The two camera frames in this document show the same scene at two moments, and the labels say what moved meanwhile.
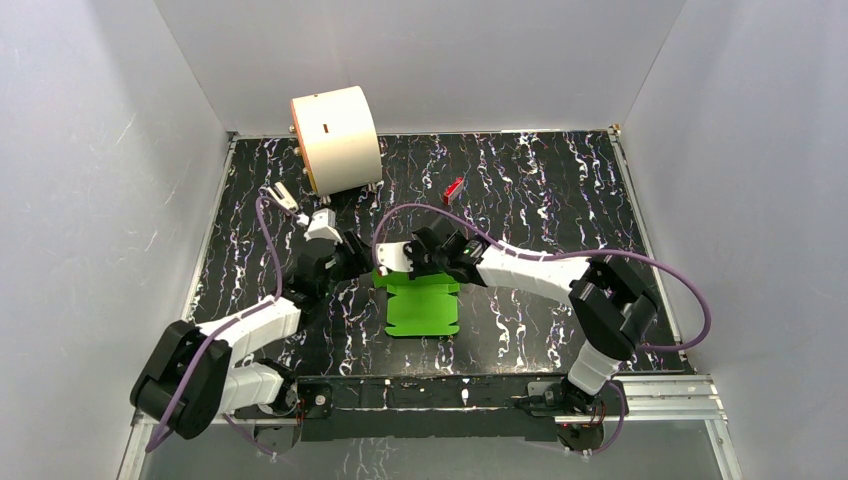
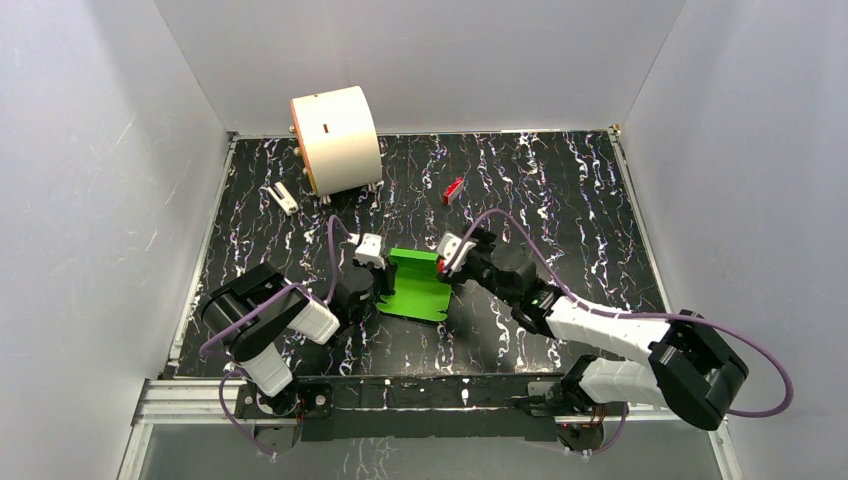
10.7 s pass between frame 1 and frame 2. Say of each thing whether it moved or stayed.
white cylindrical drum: stayed
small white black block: stayed
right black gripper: moved
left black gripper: moved
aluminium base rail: stayed
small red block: stayed
